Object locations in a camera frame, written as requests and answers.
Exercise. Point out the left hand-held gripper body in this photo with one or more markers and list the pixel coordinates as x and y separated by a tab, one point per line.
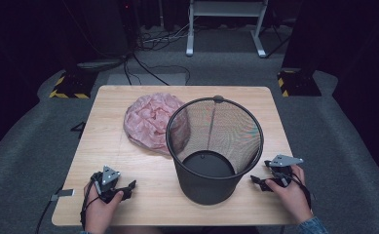
108	177

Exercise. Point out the black mesh wastebasket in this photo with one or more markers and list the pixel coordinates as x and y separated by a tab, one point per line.
206	188

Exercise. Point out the person's right hand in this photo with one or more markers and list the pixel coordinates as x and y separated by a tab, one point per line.
291	195

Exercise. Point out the person's left hand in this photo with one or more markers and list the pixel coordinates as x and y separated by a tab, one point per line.
101	211

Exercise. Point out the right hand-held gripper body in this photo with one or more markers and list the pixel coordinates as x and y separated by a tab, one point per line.
283	167

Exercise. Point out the pink plastic bag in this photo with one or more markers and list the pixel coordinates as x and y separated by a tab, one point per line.
146	122

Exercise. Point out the white metal stand frame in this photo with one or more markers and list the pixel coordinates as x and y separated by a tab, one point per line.
190	39

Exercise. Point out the yellow black striped stand base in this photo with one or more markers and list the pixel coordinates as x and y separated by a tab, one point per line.
297	83
70	86

